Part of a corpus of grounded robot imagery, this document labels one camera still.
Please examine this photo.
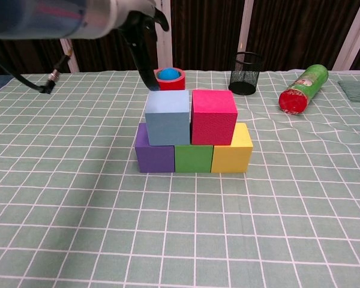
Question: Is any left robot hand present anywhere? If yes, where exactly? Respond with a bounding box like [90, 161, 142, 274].
[116, 0, 170, 91]

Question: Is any light blue foam cube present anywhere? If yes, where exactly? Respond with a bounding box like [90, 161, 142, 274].
[144, 89, 190, 147]

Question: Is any pink foam cube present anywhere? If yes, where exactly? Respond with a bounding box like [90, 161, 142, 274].
[190, 89, 239, 146]

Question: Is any purple foam cube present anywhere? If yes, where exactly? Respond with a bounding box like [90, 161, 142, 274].
[134, 122, 176, 173]

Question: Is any green foam cube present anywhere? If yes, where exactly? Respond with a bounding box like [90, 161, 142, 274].
[174, 145, 214, 173]

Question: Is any yellow foam cube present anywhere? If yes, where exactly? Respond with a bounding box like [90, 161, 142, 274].
[210, 122, 254, 173]

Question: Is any blue ball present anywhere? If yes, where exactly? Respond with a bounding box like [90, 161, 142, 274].
[158, 67, 179, 81]

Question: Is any red tape roll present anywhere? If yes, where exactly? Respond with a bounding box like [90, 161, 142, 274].
[152, 67, 186, 92]

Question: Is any black mesh pen holder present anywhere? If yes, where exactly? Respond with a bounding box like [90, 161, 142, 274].
[228, 52, 264, 96]

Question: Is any green chips can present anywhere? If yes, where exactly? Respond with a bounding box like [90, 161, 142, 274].
[278, 64, 329, 116]

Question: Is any green checkered tablecloth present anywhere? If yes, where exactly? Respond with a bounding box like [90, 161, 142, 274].
[0, 69, 360, 288]

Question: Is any white frame post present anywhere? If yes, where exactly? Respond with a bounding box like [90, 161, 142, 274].
[237, 0, 254, 71]
[59, 38, 80, 73]
[332, 0, 360, 71]
[152, 0, 173, 70]

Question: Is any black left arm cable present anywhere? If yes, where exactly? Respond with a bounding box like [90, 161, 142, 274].
[0, 49, 73, 95]

